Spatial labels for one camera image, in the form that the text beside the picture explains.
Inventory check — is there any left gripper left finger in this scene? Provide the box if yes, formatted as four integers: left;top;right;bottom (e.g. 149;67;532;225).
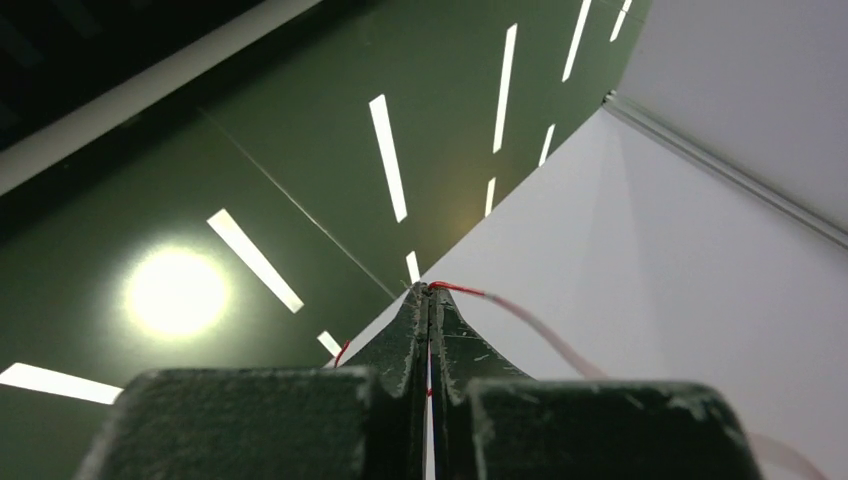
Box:
76;283;429;479

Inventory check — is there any right aluminium frame post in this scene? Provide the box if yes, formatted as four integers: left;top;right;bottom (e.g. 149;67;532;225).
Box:
603;90;847;251

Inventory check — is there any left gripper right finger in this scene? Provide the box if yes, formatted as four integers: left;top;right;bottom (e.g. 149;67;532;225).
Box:
429;284;761;479

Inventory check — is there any white ceiling beam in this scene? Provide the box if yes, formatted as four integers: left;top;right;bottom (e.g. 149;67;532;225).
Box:
1;0;317;195

